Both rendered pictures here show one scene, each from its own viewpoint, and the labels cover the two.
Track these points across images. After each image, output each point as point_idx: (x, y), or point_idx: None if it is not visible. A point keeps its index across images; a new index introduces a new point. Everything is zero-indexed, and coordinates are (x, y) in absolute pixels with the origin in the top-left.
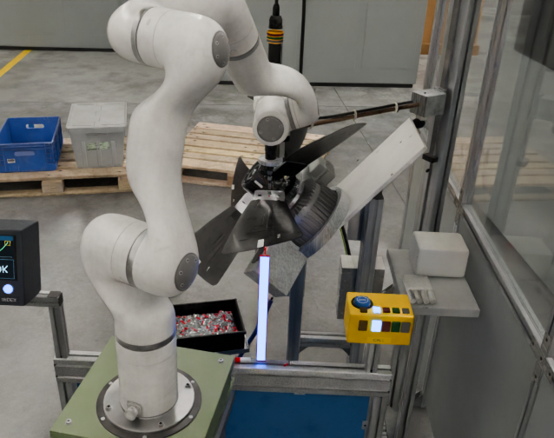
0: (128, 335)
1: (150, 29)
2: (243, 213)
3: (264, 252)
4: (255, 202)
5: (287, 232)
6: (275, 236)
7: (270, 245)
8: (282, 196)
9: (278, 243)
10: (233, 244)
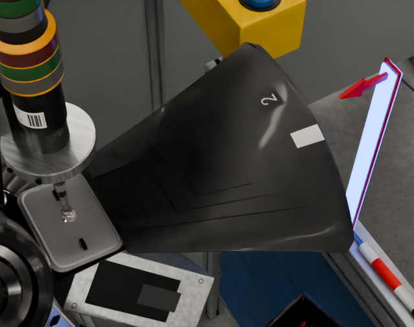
0: None
1: None
2: (199, 244)
3: (372, 81)
4: (133, 232)
5: (246, 84)
6: (274, 106)
7: (308, 107)
8: (50, 186)
9: (296, 90)
10: (324, 218)
